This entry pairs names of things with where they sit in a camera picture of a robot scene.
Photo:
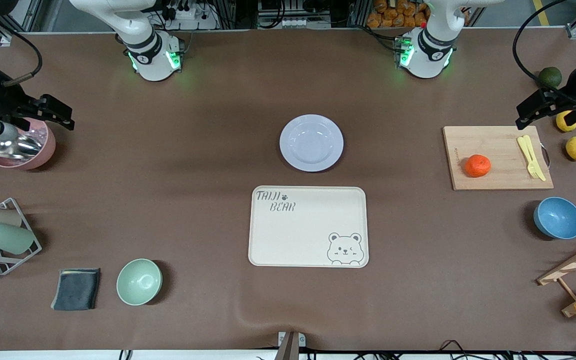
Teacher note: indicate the lavender round plate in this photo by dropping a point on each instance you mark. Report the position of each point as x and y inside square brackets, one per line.
[311, 143]

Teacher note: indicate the white power strip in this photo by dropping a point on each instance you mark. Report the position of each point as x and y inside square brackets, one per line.
[193, 20]

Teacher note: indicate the blue bowl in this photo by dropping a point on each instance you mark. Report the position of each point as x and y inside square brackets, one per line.
[559, 218]

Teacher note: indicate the metal scoop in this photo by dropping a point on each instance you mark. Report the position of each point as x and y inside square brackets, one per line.
[15, 147]

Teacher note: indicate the bag of oranges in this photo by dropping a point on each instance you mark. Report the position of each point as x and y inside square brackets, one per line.
[398, 15]

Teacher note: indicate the metal camera bracket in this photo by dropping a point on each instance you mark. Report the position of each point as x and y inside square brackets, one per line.
[290, 345]

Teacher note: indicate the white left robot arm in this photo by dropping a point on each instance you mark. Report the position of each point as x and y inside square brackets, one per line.
[428, 56]

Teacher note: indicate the yellow plastic fork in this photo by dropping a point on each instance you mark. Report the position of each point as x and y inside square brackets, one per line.
[529, 159]
[534, 155]

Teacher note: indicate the wooden cup stand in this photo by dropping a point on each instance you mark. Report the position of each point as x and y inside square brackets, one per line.
[575, 262]

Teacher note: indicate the dark green avocado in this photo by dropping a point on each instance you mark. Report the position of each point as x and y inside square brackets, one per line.
[550, 77]

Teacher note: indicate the pink bowl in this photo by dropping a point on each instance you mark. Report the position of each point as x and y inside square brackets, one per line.
[45, 150]

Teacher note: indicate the wooden cutting board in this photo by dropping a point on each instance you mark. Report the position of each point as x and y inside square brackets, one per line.
[493, 150]

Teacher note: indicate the cream bear print tray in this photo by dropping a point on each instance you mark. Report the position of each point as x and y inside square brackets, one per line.
[298, 235]

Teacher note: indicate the grey folded cloth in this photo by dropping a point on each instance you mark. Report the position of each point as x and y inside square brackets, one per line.
[75, 289]

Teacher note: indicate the green bowl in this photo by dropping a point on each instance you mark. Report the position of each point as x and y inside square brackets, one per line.
[139, 282]

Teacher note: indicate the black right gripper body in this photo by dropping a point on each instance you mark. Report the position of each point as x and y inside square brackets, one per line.
[2, 101]

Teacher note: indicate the orange mandarin fruit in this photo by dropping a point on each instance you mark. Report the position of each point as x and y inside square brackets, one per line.
[477, 166]

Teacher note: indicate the white socket block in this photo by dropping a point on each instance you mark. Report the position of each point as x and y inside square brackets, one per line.
[305, 23]

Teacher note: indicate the green cup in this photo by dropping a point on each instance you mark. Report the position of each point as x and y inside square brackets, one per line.
[8, 238]

